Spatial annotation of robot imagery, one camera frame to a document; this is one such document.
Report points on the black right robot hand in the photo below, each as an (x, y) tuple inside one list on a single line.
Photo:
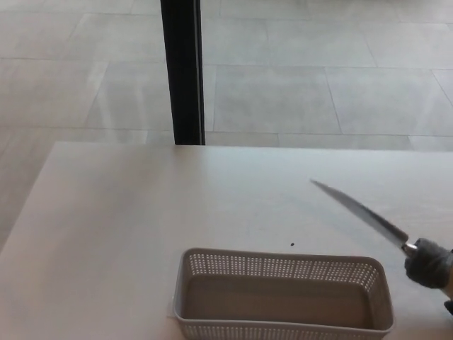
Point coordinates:
[(449, 307)]

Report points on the grey perforated plastic basket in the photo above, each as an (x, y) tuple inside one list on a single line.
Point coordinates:
[(276, 304)]

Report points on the black vertical frame post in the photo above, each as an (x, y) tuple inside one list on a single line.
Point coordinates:
[(181, 71)]

